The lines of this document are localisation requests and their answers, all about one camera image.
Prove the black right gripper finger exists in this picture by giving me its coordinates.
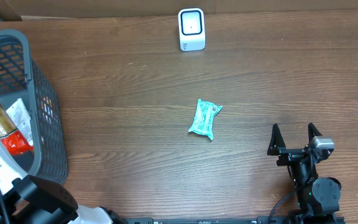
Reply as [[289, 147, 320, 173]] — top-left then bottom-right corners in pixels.
[[308, 123, 322, 146], [267, 123, 286, 156]]

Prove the white tube gold cap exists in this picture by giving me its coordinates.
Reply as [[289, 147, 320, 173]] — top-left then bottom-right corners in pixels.
[[6, 98, 34, 146]]

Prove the orange pasta packet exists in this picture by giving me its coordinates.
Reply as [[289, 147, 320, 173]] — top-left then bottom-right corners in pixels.
[[0, 104, 34, 155]]

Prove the teal snack packet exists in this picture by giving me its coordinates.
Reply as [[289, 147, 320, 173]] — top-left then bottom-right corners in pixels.
[[188, 98, 223, 141]]

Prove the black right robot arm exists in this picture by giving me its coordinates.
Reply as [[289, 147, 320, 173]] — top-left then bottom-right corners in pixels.
[[267, 123, 341, 223]]

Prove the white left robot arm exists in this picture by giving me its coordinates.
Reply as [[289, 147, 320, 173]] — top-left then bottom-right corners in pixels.
[[0, 141, 125, 224]]

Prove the white barcode scanner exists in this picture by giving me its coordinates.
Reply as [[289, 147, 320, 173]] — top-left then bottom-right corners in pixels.
[[178, 8, 206, 52]]

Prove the grey plastic mesh basket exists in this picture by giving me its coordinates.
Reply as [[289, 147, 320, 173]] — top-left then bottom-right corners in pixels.
[[0, 29, 68, 184]]

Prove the black cable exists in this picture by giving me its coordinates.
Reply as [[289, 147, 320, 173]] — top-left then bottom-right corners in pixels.
[[267, 189, 298, 224]]

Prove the cardboard back wall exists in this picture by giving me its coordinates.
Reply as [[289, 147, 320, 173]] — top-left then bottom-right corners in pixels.
[[0, 0, 358, 21]]

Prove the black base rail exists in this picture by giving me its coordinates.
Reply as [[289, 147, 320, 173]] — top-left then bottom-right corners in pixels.
[[125, 216, 346, 224]]

